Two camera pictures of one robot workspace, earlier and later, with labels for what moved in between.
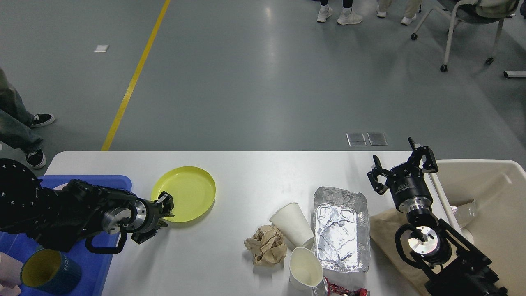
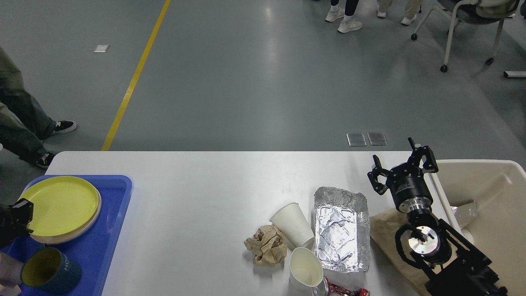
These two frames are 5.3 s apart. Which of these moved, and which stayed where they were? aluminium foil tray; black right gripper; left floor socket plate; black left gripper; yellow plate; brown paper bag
Moved: black left gripper; yellow plate
Stayed: brown paper bag; black right gripper; aluminium foil tray; left floor socket plate
